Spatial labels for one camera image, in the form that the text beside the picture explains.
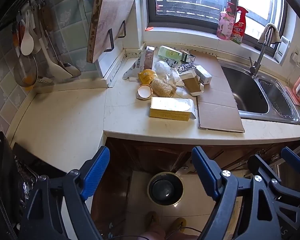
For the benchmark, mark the white rice paddle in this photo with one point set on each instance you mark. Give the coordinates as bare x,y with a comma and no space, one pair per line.
27,44

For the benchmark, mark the pink soap holder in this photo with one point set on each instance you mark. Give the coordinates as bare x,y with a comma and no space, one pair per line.
298,89

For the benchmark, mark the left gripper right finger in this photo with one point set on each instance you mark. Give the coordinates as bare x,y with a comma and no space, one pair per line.
221,186

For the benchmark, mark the stainless steel sink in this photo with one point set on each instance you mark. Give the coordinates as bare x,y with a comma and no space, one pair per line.
259,97

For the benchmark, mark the white paper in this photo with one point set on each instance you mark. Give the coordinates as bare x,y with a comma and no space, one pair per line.
173,78

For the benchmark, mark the pink refill pouch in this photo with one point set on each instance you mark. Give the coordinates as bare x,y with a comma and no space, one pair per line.
226,22

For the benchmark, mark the yellow cracker bag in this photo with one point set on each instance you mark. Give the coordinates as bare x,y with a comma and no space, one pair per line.
147,76

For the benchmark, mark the tan loofah sponge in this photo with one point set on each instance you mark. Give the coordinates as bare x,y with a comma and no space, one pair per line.
163,89

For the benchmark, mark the green drink bottle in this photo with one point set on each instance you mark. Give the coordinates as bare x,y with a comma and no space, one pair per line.
169,53

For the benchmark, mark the small white box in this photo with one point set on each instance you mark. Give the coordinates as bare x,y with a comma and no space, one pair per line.
204,76

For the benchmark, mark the brown white coffee box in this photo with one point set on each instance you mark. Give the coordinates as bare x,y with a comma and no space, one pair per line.
145,61

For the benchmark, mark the yellow slipper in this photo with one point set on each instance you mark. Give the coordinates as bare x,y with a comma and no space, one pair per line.
177,226

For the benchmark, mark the red spray bottle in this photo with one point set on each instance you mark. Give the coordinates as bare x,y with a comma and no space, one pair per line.
240,26

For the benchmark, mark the chrome kitchen faucet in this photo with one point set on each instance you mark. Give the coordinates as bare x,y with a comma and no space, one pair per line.
269,36

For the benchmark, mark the round trash bin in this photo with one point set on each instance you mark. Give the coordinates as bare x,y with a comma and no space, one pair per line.
165,189

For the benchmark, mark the clear plastic bag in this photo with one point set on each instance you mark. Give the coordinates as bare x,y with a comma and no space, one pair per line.
162,69

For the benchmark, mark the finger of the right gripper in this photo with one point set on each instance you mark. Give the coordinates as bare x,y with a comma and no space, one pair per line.
291,158
257,166

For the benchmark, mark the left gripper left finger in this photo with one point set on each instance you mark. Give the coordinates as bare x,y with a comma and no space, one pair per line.
78,186

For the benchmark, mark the black stove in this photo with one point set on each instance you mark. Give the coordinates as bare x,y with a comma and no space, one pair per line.
19,172

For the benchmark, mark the flat brown cardboard sheet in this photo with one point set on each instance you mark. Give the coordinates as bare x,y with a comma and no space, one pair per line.
217,108

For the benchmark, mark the brown white paper carton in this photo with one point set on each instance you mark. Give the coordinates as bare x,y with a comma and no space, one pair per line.
192,83

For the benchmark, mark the wooden cutting board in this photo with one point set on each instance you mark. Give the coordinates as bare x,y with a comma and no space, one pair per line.
108,22

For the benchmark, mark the green white cigarette box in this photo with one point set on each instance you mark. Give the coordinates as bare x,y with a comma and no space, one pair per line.
187,57

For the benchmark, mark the silver foil bag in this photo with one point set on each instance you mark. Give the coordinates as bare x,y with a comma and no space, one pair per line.
185,67

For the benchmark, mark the yellow toothpaste box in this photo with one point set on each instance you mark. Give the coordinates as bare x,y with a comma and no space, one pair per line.
172,108

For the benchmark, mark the white slotted spatula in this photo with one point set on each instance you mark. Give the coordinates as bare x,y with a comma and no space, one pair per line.
57,71

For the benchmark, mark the metal strainer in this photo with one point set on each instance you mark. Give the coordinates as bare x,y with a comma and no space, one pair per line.
26,71

